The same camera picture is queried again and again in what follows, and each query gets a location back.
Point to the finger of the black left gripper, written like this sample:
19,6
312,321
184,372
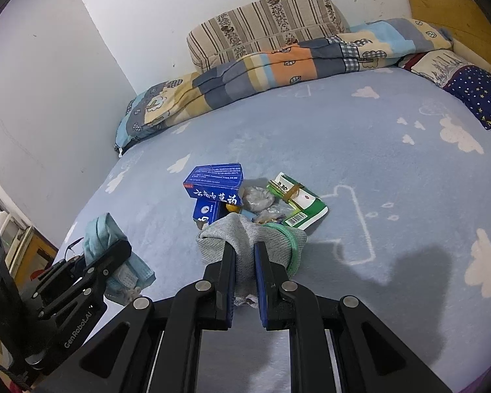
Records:
95,274
56,280

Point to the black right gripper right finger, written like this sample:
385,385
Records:
309,320

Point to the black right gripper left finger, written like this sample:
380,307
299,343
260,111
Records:
206,304

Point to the light blue face mask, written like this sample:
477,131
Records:
127,281

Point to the grey knit glove green cuff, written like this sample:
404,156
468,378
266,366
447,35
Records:
284,245

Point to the clear plastic bag with trash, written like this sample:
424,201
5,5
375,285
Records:
261,206

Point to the green white medicine box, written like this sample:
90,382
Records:
307,207

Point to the blue medicine box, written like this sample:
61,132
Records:
217,190

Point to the light blue cloud bedsheet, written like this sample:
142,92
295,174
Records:
405,170

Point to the patchwork folded quilt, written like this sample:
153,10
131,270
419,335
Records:
368,46

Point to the striped beige pillow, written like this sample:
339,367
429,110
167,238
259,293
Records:
263,25

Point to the navy star pillow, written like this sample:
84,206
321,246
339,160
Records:
465,81

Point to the yellow wooden headboard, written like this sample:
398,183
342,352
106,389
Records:
468,26

